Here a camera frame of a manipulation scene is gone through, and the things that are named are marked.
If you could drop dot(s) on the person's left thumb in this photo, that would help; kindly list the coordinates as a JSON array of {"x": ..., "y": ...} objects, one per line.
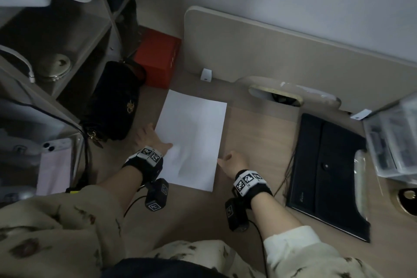
[{"x": 166, "y": 147}]

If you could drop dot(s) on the black handbag with gold emblem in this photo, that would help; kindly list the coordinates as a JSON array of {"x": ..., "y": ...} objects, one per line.
[{"x": 114, "y": 102}]

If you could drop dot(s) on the person's right thumb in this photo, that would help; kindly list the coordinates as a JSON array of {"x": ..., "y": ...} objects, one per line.
[{"x": 223, "y": 162}]

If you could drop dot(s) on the black wristband with markers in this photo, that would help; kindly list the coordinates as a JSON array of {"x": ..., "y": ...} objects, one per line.
[
  {"x": 250, "y": 184},
  {"x": 147, "y": 157}
]

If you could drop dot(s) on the beige wooden shelf unit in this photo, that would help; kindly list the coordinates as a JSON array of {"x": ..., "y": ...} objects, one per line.
[{"x": 88, "y": 36}]

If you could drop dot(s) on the pink phone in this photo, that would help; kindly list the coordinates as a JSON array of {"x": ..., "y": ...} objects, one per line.
[{"x": 54, "y": 167}]

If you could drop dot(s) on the floral beige jacket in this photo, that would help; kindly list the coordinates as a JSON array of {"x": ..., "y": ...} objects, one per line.
[{"x": 52, "y": 235}]

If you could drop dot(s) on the person's left hand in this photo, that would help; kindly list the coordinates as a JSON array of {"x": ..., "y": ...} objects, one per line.
[{"x": 148, "y": 140}]

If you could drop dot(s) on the person's left forearm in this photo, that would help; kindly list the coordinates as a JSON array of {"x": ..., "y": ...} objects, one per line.
[{"x": 122, "y": 185}]

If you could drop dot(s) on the person's right hand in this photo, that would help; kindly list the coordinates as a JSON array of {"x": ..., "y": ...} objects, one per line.
[{"x": 235, "y": 164}]

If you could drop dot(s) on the black laptop sleeve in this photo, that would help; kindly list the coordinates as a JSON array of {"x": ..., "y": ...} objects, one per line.
[{"x": 325, "y": 173}]

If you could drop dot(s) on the white paper sheet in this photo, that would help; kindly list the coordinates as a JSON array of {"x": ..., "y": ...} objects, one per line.
[{"x": 192, "y": 137}]

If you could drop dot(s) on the black left wristband with markers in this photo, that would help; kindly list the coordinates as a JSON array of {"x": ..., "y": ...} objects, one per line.
[{"x": 147, "y": 157}]

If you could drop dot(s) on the red cardboard box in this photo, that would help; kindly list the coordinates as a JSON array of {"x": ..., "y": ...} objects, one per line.
[{"x": 157, "y": 56}]

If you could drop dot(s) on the person's right forearm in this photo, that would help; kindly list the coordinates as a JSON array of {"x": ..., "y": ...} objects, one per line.
[{"x": 273, "y": 217}]

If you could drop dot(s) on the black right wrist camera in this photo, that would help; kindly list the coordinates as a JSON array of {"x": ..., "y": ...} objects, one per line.
[{"x": 236, "y": 214}]

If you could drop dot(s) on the black right wristband with markers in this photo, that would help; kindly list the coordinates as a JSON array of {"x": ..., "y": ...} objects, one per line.
[{"x": 250, "y": 184}]

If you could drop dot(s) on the beige desk back panel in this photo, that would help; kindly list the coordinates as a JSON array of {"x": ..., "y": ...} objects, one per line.
[{"x": 293, "y": 56}]

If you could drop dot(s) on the round metal dish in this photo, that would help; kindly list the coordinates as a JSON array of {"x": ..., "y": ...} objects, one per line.
[{"x": 53, "y": 66}]

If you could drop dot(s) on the clear plastic storage box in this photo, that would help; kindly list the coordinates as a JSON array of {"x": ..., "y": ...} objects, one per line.
[{"x": 392, "y": 139}]

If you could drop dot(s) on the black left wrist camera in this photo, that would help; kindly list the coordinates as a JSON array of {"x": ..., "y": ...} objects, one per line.
[{"x": 157, "y": 194}]

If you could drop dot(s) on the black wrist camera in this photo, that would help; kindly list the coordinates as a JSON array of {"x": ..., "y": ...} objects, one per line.
[
  {"x": 236, "y": 214},
  {"x": 157, "y": 194}
]

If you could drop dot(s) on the small white bracket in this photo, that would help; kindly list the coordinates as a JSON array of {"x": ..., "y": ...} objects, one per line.
[
  {"x": 361, "y": 114},
  {"x": 206, "y": 74}
]

